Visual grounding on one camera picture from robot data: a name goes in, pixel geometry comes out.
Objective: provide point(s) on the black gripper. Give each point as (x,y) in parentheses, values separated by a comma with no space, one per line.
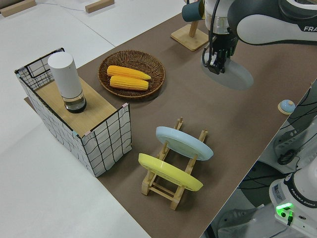
(223,42)

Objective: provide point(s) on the gray plate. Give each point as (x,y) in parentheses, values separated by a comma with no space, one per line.
(237,77)

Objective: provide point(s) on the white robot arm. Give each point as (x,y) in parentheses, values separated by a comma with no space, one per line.
(272,27)

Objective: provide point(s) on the light blue plate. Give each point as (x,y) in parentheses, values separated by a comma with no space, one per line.
(183,143)

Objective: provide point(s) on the yellow plate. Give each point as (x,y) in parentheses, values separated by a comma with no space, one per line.
(168,171)

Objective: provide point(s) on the wooden plate rack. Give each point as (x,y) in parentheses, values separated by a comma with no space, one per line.
(146,186)

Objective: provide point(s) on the wooden mug tree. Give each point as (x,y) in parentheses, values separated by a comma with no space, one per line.
(188,39)

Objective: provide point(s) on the brown table mat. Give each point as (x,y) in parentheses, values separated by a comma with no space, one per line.
(223,119)

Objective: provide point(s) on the teal mug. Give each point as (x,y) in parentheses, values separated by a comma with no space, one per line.
(192,12)

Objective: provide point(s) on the blue call bell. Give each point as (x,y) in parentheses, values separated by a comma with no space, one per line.
(287,105)

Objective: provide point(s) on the brown wicker basket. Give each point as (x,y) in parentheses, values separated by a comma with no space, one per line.
(133,58)

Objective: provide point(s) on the yellow corn cob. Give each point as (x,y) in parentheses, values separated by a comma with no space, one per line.
(128,72)
(128,83)

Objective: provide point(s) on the wooden block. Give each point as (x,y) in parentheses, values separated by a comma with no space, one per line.
(17,7)
(99,6)

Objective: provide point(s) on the white cylindrical bottle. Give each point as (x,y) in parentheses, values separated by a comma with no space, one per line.
(65,77)

